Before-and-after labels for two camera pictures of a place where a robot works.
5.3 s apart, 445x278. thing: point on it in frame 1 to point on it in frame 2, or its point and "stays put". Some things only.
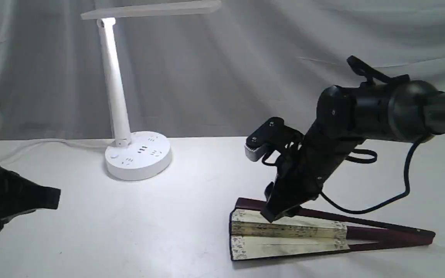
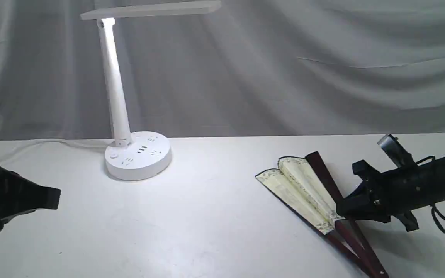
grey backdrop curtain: x=220 y=72 stays put
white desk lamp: x=135 y=155 stays put
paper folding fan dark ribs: x=304 y=231 to x=346 y=237
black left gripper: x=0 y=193 stays put
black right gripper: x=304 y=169 to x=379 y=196
